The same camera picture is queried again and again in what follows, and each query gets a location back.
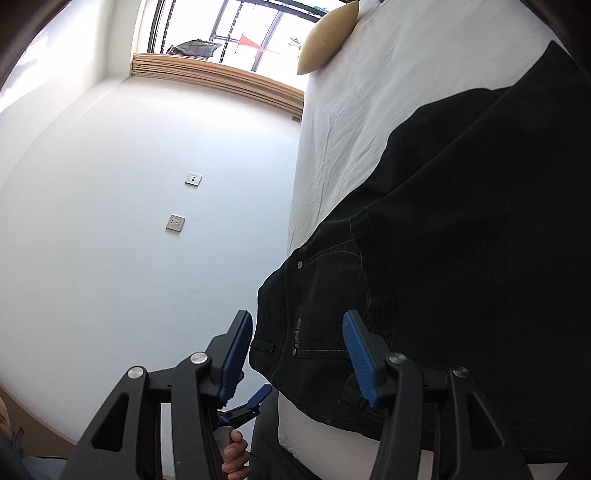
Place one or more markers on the grey cloth outside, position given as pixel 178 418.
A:
pixel 191 48

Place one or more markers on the beige curtain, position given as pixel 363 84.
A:
pixel 217 78

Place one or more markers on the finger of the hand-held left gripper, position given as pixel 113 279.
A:
pixel 226 419
pixel 259 396

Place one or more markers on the bed with white sheet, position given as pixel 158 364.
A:
pixel 369 92

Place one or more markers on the red cloth outside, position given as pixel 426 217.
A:
pixel 250 41

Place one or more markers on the person's grey clothing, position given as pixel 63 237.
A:
pixel 18 457

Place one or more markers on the white wall socket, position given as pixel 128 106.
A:
pixel 175 223
pixel 194 179

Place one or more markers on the black denim pants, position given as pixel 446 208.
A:
pixel 461 230

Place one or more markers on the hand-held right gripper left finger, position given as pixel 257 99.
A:
pixel 233 357

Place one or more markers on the person's left hand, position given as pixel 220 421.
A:
pixel 236 457

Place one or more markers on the yellow pillow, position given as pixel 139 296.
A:
pixel 325 39

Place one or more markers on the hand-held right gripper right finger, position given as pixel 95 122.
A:
pixel 362 362

